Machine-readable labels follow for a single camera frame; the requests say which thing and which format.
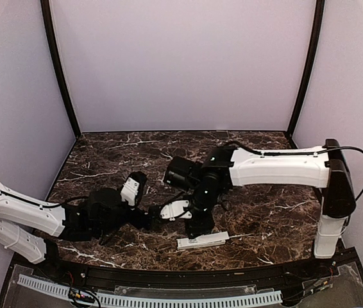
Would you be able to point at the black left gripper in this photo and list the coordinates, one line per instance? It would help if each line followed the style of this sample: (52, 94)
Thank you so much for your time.
(150, 221)

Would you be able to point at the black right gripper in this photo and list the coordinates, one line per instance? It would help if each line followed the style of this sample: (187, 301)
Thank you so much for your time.
(203, 225)

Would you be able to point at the left small circuit board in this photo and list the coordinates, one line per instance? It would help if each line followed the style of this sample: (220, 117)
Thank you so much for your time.
(80, 296)

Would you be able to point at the small circuit board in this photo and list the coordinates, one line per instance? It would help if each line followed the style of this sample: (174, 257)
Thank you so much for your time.
(80, 296)
(321, 287)

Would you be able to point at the black left corner frame post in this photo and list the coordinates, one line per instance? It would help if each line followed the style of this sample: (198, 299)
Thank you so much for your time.
(57, 66)

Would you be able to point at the white remote control body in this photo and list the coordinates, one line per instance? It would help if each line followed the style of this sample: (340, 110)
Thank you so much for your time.
(203, 241)

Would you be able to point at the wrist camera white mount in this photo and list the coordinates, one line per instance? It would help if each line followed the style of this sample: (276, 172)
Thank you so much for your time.
(133, 189)
(171, 211)

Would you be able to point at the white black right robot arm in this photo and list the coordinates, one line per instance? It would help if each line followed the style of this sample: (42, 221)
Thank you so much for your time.
(234, 165)

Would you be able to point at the white slotted cable duct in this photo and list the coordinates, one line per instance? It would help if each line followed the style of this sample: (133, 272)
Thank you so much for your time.
(153, 297)

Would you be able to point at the black right corner frame post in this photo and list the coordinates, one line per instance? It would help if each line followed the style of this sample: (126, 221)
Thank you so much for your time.
(308, 67)

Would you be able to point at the black curved front table rail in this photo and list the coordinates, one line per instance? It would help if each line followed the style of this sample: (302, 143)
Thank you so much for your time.
(158, 262)

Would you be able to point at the right small circuit board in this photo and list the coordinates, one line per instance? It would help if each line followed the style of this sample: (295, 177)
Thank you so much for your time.
(321, 287)

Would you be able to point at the black corner frame post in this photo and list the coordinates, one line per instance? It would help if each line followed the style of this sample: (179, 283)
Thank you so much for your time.
(57, 66)
(308, 67)

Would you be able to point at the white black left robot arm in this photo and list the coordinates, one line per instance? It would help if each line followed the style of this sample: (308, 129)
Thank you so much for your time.
(81, 218)

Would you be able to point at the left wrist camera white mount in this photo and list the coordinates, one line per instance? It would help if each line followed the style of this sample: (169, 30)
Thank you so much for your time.
(133, 189)

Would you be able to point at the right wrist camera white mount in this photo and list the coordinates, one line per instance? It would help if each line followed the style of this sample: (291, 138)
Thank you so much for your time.
(171, 211)

